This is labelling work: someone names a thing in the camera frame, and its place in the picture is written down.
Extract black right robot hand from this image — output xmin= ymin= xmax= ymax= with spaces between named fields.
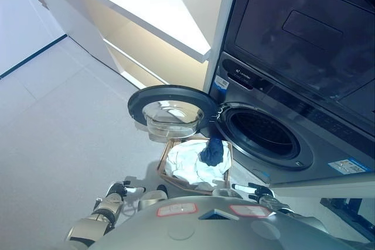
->
xmin=231 ymin=182 xmax=275 ymax=204

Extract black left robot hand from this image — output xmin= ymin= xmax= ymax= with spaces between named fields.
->
xmin=105 ymin=179 xmax=146 ymax=204

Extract dark blue garment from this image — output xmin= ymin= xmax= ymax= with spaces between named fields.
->
xmin=199 ymin=136 xmax=225 ymax=167

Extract grey front-load washing machine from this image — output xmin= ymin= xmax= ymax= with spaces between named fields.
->
xmin=208 ymin=51 xmax=375 ymax=187

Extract red-bordered white torso label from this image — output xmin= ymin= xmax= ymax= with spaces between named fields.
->
xmin=229 ymin=204 xmax=272 ymax=219
xmin=156 ymin=202 xmax=199 ymax=218

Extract silver right robot leg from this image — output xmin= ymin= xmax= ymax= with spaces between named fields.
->
xmin=211 ymin=187 xmax=244 ymax=201

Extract silver robot leg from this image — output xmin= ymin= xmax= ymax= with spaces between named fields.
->
xmin=137 ymin=184 xmax=170 ymax=210
xmin=211 ymin=187 xmax=244 ymax=201

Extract silver left robot leg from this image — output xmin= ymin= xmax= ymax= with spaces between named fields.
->
xmin=137 ymin=184 xmax=170 ymax=210

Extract silver robot torso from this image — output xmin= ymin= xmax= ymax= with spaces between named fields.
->
xmin=63 ymin=194 xmax=375 ymax=250

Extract white crumpled cloth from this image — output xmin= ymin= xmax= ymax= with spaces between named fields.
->
xmin=165 ymin=139 xmax=231 ymax=187

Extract blue white instruction sticker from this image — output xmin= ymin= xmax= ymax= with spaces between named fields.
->
xmin=328 ymin=159 xmax=373 ymax=175

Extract round glass washer door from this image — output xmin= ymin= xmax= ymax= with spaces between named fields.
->
xmin=127 ymin=85 xmax=220 ymax=142

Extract blue energy label sticker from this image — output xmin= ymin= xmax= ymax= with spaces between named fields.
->
xmin=214 ymin=75 xmax=230 ymax=90

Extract dark grey stacked dryer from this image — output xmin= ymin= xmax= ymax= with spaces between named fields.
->
xmin=221 ymin=0 xmax=375 ymax=122

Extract white shelf cabinet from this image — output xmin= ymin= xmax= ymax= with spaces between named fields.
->
xmin=20 ymin=0 xmax=244 ymax=94

